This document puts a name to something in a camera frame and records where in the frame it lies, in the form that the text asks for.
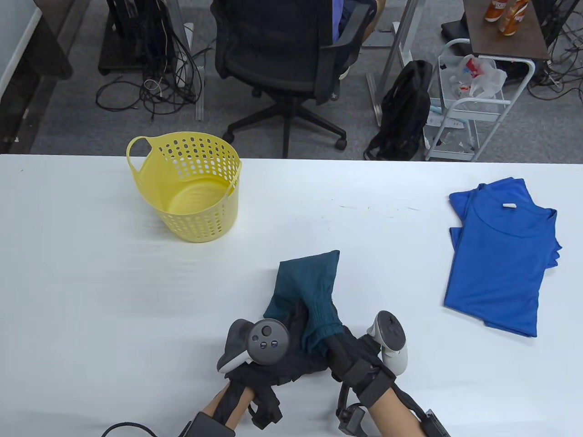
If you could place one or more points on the person's right hand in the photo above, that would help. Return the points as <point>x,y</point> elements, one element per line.
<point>355,359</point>

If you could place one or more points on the person's left hand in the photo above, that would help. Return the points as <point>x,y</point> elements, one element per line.
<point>273,375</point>

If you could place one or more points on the dark teal clothes garment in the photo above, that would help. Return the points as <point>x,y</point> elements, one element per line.
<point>309,282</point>

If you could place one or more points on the blue clothes shirt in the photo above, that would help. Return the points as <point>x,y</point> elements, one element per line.
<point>496,264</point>

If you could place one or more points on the yellow laundry basket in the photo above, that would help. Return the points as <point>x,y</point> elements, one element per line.
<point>200,200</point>

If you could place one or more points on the person's right forearm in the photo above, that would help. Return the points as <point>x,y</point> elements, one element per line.
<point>391,419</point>

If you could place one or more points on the black forearm box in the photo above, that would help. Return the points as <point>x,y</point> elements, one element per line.
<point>207,425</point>

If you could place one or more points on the grey handheld controller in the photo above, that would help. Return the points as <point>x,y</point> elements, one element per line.
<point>268,341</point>
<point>391,332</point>

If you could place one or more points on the black backpack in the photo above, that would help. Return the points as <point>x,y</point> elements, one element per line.
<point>403,109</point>

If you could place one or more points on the white utility cart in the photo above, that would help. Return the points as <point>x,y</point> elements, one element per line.
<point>483,114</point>

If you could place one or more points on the white metal desk leg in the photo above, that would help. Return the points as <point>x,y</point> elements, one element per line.
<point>199,91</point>

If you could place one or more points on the white plastic bag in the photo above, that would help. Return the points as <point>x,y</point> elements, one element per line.
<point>487,79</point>

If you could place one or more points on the silver metal desk leg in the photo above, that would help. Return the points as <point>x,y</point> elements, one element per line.
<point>401,45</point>

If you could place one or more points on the grey metal foot plate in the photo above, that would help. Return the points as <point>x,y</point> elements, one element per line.
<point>380,41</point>

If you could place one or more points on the black office chair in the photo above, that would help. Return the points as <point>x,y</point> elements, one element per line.
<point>268,41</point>

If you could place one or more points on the black flat stand base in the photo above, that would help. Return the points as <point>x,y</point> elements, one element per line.
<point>455,29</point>

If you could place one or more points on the brown side table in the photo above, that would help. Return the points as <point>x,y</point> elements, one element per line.
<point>483,36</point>

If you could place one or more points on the orange drink bottle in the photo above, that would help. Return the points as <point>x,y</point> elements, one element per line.
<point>510,20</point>
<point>494,11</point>

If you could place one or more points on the black computer tower stand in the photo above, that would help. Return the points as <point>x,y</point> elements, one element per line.
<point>132,27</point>

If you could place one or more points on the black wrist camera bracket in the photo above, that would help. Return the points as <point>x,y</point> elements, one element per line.
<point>350,416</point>
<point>266,409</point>

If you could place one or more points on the white desk with dark frame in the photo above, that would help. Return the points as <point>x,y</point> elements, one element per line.
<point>13,41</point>

